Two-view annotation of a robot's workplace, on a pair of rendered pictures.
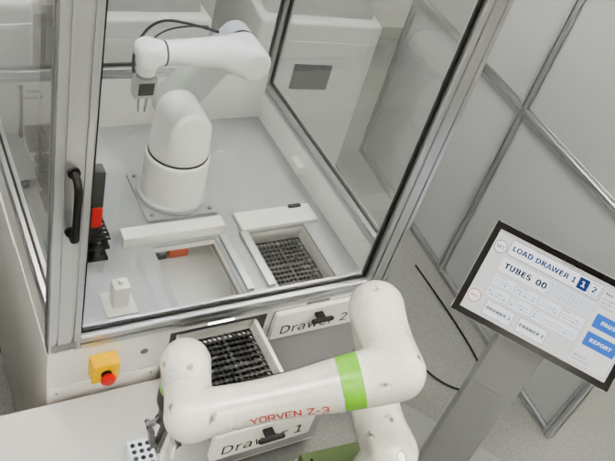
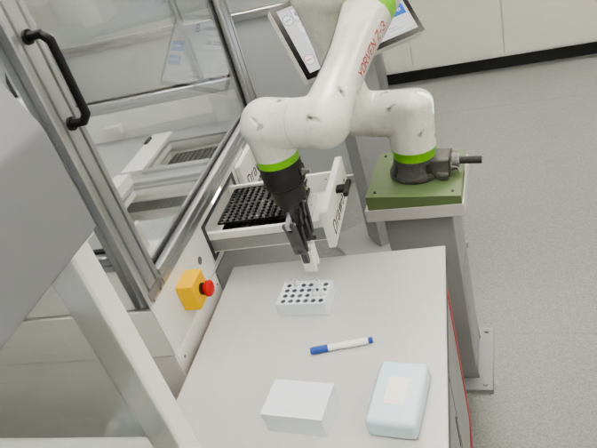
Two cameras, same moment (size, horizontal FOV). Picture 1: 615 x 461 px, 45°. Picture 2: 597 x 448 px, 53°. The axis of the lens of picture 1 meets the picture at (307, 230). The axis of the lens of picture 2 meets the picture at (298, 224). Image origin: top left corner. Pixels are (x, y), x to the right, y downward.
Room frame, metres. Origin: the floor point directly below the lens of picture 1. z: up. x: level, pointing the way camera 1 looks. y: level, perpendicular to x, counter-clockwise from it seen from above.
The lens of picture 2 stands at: (-0.01, 0.75, 1.69)
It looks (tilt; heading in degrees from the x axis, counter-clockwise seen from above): 31 degrees down; 329
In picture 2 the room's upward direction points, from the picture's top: 18 degrees counter-clockwise
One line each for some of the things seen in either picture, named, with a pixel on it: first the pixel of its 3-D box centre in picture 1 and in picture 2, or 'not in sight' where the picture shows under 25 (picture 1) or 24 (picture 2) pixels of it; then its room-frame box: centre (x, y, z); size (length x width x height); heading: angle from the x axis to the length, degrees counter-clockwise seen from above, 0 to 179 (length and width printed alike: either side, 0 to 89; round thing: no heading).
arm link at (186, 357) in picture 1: (185, 370); (272, 131); (0.99, 0.15, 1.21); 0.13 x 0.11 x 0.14; 24
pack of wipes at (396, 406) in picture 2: not in sight; (398, 397); (0.62, 0.29, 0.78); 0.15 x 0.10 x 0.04; 120
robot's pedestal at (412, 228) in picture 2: not in sight; (435, 279); (1.13, -0.36, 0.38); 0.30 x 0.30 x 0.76; 34
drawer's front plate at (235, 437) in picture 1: (263, 432); (335, 199); (1.13, -0.06, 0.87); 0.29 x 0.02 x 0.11; 129
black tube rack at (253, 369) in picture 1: (233, 372); (266, 210); (1.29, 0.07, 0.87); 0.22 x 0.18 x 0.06; 39
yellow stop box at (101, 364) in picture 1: (104, 368); (194, 289); (1.16, 0.39, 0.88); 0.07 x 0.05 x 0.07; 129
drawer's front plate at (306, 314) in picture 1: (314, 316); (253, 159); (1.58, -0.10, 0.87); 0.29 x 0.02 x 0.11; 129
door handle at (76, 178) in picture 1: (75, 210); (60, 79); (1.10, 0.47, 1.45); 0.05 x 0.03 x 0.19; 39
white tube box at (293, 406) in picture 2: not in sight; (300, 407); (0.76, 0.42, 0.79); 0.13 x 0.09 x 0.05; 31
